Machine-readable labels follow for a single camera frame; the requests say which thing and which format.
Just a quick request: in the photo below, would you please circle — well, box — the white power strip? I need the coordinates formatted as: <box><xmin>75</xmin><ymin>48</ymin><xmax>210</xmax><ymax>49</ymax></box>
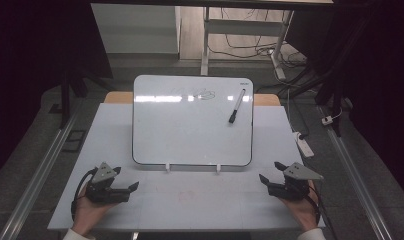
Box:
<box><xmin>292</xmin><ymin>131</ymin><xmax>315</xmax><ymax>159</ymax></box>

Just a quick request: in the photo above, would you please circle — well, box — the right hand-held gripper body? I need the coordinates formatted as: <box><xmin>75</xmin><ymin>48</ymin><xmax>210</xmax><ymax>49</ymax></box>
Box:
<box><xmin>267</xmin><ymin>161</ymin><xmax>325</xmax><ymax>202</ymax></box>

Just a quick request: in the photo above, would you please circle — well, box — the black power cable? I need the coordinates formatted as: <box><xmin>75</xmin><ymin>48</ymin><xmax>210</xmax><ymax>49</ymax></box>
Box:
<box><xmin>287</xmin><ymin>89</ymin><xmax>310</xmax><ymax>140</ymax></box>

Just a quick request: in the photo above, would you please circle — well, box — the dark curtain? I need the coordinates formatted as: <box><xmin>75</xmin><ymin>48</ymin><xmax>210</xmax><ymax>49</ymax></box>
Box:
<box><xmin>285</xmin><ymin>0</ymin><xmax>404</xmax><ymax>203</ymax></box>
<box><xmin>0</xmin><ymin>0</ymin><xmax>114</xmax><ymax>183</ymax></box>

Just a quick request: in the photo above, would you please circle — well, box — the white marker pen black cap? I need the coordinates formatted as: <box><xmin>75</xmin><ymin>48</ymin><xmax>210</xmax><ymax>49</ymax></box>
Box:
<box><xmin>228</xmin><ymin>88</ymin><xmax>247</xmax><ymax>125</ymax></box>

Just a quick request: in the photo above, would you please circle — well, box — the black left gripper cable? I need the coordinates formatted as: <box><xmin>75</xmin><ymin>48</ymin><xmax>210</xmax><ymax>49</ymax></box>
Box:
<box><xmin>70</xmin><ymin>167</ymin><xmax>98</xmax><ymax>222</ymax></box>

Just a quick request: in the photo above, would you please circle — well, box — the white partition panel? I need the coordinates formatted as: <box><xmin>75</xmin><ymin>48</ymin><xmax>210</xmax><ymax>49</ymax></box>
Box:
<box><xmin>90</xmin><ymin>3</ymin><xmax>182</xmax><ymax>55</ymax></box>

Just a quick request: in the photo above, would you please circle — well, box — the white whiteboard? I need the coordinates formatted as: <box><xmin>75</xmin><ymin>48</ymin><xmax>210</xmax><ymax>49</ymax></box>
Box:
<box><xmin>131</xmin><ymin>74</ymin><xmax>255</xmax><ymax>167</ymax></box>

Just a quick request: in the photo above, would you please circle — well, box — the tangle of floor cables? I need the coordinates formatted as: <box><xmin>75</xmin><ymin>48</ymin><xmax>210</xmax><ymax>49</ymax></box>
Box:
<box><xmin>208</xmin><ymin>7</ymin><xmax>308</xmax><ymax>68</ymax></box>

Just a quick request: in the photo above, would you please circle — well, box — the black floor frame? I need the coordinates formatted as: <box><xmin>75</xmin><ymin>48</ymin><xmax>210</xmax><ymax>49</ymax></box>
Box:
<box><xmin>61</xmin><ymin>129</ymin><xmax>88</xmax><ymax>154</ymax></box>

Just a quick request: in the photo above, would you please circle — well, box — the black metal stand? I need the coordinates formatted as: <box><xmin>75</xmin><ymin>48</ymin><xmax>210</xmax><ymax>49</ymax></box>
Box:
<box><xmin>256</xmin><ymin>58</ymin><xmax>355</xmax><ymax>138</ymax></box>
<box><xmin>48</xmin><ymin>65</ymin><xmax>115</xmax><ymax>130</ymax></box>

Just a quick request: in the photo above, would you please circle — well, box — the aluminium floor rail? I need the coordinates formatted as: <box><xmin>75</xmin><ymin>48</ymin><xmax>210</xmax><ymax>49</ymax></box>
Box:
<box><xmin>0</xmin><ymin>109</ymin><xmax>80</xmax><ymax>240</ymax></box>
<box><xmin>317</xmin><ymin>105</ymin><xmax>395</xmax><ymax>240</ymax></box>

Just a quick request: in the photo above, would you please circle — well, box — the wooden table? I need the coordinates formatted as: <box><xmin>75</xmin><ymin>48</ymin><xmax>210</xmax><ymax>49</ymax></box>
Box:
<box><xmin>104</xmin><ymin>91</ymin><xmax>281</xmax><ymax>107</ymax></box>

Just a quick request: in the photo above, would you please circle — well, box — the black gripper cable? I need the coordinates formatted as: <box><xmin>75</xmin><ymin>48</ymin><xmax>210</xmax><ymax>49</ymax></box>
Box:
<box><xmin>308</xmin><ymin>184</ymin><xmax>325</xmax><ymax>228</ymax></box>
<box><xmin>70</xmin><ymin>167</ymin><xmax>98</xmax><ymax>222</ymax></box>

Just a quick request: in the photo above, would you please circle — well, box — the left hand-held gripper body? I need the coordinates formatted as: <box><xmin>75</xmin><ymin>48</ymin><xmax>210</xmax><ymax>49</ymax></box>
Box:
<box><xmin>85</xmin><ymin>162</ymin><xmax>131</xmax><ymax>205</ymax></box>

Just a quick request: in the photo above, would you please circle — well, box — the person's right hand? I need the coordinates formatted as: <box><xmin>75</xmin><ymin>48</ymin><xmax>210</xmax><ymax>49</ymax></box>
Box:
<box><xmin>279</xmin><ymin>180</ymin><xmax>321</xmax><ymax>232</ymax></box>

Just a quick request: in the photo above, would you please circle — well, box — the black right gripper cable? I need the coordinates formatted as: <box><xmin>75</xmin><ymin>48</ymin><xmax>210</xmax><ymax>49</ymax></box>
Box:
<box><xmin>308</xmin><ymin>184</ymin><xmax>325</xmax><ymax>228</ymax></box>

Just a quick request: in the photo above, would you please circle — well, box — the white desk frame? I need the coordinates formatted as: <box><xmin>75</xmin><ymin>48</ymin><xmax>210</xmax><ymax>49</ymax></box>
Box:
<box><xmin>200</xmin><ymin>6</ymin><xmax>295</xmax><ymax>81</ymax></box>

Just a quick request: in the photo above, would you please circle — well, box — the person's left hand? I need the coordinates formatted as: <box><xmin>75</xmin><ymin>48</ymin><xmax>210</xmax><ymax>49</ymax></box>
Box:
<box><xmin>71</xmin><ymin>185</ymin><xmax>117</xmax><ymax>236</ymax></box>

